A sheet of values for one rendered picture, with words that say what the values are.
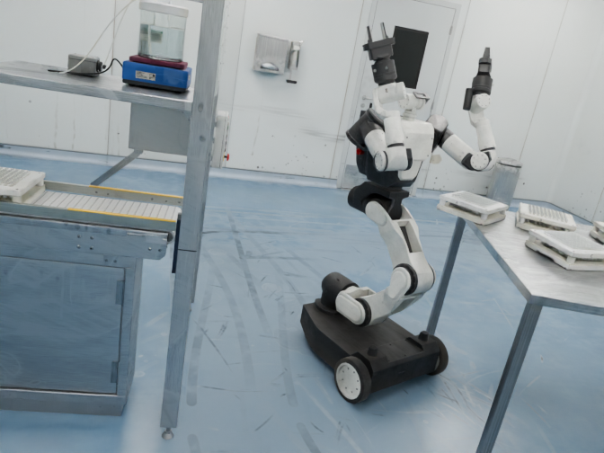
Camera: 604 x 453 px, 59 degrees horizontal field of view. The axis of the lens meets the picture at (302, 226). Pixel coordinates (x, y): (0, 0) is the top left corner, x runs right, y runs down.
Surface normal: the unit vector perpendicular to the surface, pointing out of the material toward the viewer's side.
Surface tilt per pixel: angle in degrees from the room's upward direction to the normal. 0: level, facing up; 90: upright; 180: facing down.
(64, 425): 0
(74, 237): 90
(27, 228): 90
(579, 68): 90
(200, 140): 90
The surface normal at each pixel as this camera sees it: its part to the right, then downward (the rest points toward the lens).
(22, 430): 0.17, -0.93
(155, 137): 0.12, 0.34
